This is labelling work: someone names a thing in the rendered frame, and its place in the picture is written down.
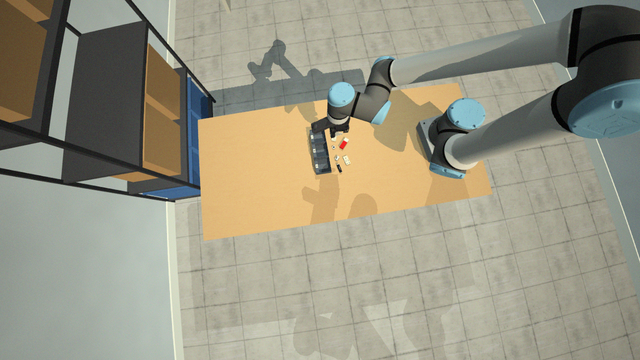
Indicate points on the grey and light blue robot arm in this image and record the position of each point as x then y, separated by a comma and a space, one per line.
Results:
603, 100

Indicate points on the dark grey rack of bins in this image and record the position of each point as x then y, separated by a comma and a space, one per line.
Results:
320, 152

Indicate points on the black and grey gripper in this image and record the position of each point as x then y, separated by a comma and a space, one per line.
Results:
339, 128

